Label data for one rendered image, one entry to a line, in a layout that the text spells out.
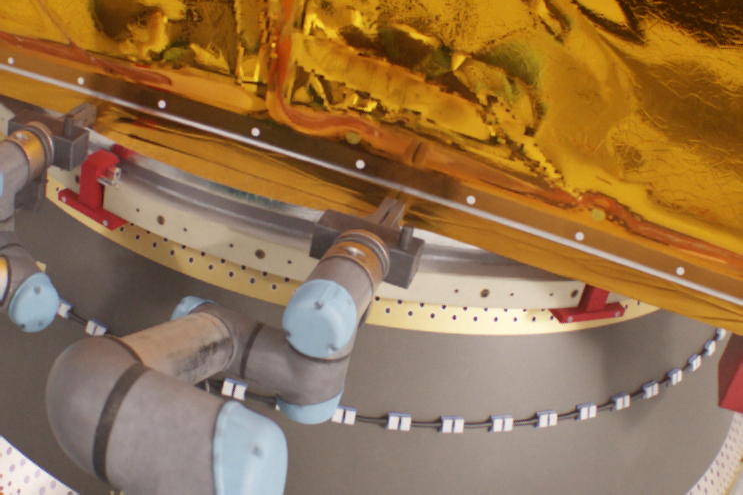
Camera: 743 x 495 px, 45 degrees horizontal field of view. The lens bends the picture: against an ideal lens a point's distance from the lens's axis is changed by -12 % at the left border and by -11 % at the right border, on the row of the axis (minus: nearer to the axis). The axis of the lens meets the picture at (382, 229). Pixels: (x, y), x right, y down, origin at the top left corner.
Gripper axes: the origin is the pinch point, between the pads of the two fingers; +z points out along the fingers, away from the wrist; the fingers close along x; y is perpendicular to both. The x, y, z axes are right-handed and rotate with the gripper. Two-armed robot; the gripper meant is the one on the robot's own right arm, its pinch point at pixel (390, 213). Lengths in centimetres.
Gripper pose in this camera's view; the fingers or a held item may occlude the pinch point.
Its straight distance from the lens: 134.8
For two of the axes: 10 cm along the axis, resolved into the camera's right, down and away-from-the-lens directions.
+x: -9.4, -3.1, 1.5
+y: 2.1, -8.6, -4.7
